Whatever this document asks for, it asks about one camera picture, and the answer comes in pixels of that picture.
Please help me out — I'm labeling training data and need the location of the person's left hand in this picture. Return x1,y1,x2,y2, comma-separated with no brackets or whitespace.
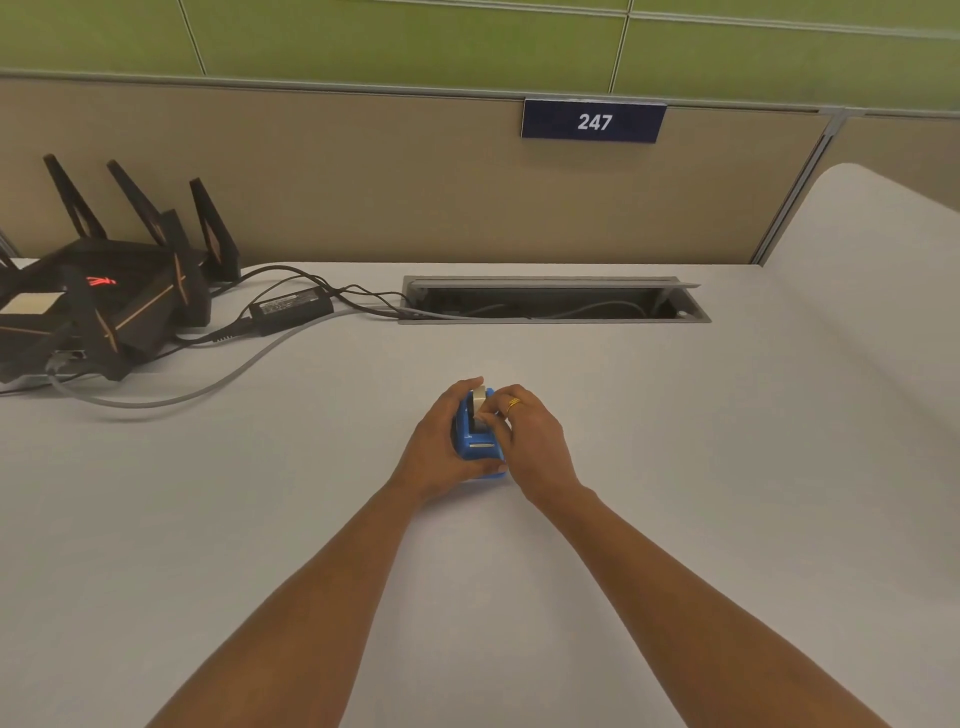
386,377,510,505

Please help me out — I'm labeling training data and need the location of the person's right hand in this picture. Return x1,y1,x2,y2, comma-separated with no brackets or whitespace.
480,384,595,519

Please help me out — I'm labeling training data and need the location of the blue tape dispenser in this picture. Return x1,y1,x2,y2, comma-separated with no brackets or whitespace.
450,388,510,483

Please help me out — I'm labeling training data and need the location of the person's right forearm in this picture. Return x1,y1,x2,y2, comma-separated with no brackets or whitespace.
536,486,894,728

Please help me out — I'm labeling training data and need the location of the person's left forearm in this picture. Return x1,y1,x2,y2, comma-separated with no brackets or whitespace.
146,480,430,728

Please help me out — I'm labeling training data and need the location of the black power adapter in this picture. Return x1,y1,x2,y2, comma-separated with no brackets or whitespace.
248,286,336,337

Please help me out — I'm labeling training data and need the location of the beige desk partition panel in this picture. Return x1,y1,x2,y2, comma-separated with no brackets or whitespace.
0,69,960,268

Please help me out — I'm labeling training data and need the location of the blue number sign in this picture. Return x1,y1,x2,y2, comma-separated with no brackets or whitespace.
520,97,669,144

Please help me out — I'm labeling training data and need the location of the black router with antennas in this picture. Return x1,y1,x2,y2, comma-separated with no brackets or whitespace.
0,153,243,384

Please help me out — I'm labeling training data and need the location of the grey desk cable box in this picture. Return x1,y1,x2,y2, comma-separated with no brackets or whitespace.
397,274,713,326

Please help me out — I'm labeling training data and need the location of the black power cable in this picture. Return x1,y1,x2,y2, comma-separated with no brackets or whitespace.
171,264,425,348

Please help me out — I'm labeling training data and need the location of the grey network cable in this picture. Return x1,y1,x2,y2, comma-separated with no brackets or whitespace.
43,303,451,411

